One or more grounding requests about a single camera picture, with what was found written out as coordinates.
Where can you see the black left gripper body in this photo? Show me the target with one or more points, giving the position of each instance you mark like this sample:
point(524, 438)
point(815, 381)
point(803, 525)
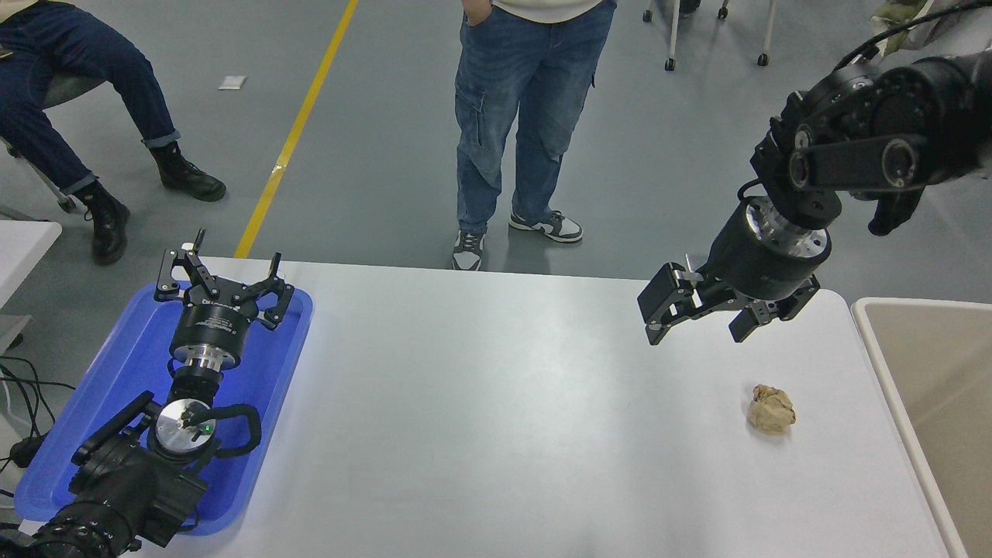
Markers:
point(213, 325)

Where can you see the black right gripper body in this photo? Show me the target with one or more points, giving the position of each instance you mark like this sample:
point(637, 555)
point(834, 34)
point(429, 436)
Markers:
point(756, 267)

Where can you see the tan paper ball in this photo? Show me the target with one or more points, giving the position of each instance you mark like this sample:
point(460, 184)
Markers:
point(771, 409)

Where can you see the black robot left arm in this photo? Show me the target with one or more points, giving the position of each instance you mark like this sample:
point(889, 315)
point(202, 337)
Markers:
point(124, 480)

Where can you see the blue plastic tray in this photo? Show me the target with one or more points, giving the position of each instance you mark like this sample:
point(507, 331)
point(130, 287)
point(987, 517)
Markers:
point(116, 387)

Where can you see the small white side table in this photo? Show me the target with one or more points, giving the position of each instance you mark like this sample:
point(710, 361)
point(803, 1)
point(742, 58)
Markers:
point(23, 248)

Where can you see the white paper scrap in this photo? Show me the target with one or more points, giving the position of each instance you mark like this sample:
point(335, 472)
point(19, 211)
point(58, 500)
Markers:
point(232, 82)

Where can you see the large pale bin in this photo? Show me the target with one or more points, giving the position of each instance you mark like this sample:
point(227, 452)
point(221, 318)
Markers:
point(945, 403)

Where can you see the grey chair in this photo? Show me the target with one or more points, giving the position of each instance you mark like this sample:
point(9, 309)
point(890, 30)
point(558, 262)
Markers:
point(66, 89)

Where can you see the seated person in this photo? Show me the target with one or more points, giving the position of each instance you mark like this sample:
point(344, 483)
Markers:
point(70, 85)

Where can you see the standing person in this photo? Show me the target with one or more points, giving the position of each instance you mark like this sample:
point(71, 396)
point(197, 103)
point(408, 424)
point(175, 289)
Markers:
point(527, 93)

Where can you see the white-legged rolling chair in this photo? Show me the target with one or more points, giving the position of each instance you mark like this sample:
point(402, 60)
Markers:
point(673, 31)

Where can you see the camouflage fabric bundle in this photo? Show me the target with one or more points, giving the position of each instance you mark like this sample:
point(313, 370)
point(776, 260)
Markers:
point(899, 23)

